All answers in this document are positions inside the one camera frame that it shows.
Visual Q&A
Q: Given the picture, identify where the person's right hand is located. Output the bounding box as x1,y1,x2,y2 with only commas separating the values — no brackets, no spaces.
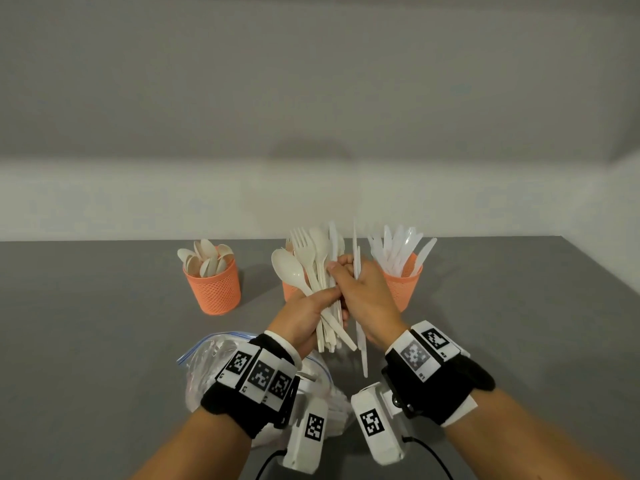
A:
326,254,409,352

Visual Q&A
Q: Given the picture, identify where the person's left hand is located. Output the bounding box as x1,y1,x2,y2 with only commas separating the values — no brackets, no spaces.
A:
266,286,350,359

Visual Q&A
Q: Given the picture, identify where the bundle of mixed cream cutlery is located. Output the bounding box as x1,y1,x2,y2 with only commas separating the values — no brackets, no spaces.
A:
271,222,359,354

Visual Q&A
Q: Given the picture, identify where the person's left forearm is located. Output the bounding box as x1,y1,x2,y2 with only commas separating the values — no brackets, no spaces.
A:
129,405,252,480

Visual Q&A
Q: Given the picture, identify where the person's right forearm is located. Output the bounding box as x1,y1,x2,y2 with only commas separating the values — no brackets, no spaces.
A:
444,389,628,480

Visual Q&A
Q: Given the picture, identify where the orange cup holding forks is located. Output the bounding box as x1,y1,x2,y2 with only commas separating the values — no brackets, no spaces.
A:
281,239,311,303

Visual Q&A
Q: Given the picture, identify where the bunch of white knives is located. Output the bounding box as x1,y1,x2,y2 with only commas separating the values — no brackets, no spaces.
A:
367,225,438,278

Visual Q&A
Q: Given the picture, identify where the orange cup holding knives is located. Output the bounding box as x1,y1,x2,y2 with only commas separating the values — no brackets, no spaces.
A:
382,252,424,313

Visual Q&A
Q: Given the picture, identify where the orange cup holding spoons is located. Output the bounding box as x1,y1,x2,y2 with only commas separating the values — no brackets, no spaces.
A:
182,255,242,316

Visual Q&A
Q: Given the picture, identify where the black left wristband with markers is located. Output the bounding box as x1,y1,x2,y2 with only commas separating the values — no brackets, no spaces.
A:
200,331,304,440

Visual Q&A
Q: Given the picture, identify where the black wristband with markers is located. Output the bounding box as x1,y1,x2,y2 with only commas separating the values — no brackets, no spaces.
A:
200,331,304,440
381,321,496,428

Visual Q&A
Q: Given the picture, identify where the bunch of cream spoons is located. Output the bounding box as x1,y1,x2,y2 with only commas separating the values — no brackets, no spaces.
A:
177,239,235,278

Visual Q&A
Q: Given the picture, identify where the black right wristband with markers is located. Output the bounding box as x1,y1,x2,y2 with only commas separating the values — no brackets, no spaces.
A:
381,321,496,428

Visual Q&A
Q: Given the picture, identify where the clear plastic zip bag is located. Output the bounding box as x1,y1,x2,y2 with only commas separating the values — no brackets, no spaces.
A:
175,331,352,449

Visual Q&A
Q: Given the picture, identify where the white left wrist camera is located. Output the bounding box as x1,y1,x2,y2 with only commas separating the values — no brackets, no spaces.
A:
282,375,330,475

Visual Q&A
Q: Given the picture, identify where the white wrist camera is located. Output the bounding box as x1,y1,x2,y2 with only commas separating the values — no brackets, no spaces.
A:
350,382,409,467
282,375,330,475

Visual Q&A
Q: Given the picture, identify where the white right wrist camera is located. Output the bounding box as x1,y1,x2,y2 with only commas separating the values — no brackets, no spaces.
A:
350,382,409,467

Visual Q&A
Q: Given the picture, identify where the black left camera cable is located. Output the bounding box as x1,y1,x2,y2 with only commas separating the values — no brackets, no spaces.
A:
255,449,289,480

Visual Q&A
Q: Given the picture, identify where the black camera cable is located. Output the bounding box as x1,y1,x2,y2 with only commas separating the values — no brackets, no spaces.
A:
402,435,455,480
255,449,289,480

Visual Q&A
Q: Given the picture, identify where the black right camera cable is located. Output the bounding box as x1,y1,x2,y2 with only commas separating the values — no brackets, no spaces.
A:
402,435,455,480

